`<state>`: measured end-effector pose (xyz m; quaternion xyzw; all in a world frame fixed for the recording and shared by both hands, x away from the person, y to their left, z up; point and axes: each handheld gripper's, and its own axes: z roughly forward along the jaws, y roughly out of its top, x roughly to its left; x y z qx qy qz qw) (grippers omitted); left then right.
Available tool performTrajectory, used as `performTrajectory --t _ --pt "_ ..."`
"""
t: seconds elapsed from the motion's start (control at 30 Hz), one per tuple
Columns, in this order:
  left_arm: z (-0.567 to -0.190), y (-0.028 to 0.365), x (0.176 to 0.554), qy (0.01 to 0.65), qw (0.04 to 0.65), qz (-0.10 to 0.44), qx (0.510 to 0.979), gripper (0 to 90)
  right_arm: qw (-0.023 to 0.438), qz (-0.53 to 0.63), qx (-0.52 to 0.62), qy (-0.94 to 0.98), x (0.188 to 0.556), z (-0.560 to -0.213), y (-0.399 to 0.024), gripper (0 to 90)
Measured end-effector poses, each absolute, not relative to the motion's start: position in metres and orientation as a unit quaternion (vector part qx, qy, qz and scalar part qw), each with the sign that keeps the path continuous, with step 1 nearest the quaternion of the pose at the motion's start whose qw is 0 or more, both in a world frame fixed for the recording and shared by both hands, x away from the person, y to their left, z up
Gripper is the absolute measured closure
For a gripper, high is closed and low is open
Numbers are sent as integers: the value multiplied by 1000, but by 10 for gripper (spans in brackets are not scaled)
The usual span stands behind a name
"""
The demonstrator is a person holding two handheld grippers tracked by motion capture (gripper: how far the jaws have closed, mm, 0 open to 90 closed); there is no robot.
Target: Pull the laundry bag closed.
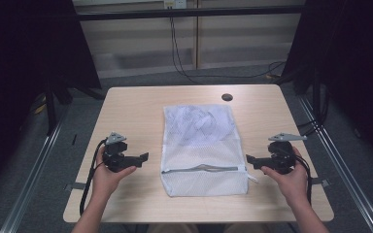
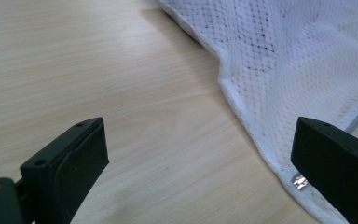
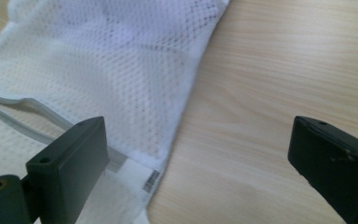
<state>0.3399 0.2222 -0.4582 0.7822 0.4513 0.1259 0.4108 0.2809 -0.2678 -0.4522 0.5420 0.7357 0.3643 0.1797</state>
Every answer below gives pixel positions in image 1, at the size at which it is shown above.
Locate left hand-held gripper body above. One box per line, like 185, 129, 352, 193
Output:
101, 131, 138, 173

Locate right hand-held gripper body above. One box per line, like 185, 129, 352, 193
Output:
267, 132, 308, 175

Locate white mesh laundry bag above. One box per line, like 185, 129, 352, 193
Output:
159, 103, 259, 198

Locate person's left hand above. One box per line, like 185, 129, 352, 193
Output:
91, 147, 138, 200

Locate person's right hand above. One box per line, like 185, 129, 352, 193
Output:
260, 148, 309, 208

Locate grey tape strip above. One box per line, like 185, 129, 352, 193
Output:
63, 182, 87, 192
310, 177, 330, 188

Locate white garment with dark print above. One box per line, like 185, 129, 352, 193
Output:
166, 106, 237, 147

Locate person's lap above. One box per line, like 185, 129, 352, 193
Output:
145, 222, 273, 233

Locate black stand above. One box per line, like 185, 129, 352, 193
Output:
43, 77, 105, 137

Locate yellow floor item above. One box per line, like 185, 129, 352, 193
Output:
33, 93, 48, 115

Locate black curtain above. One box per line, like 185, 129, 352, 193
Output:
281, 0, 373, 169
0, 0, 102, 195

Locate black horizontal bar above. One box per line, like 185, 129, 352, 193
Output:
76, 5, 305, 22

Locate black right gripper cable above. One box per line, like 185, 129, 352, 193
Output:
292, 154, 313, 205

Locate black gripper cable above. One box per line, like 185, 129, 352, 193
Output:
292, 154, 313, 205
79, 139, 108, 216

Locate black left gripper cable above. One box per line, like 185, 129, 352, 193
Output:
79, 139, 108, 216

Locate black floor cables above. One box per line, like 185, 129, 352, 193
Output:
295, 119, 322, 138

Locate metal floor rail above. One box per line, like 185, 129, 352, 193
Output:
0, 119, 64, 233
299, 96, 373, 233

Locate black wall cable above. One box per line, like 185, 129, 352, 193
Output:
169, 16, 288, 85

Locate white wall socket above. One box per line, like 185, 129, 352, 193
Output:
163, 0, 187, 10

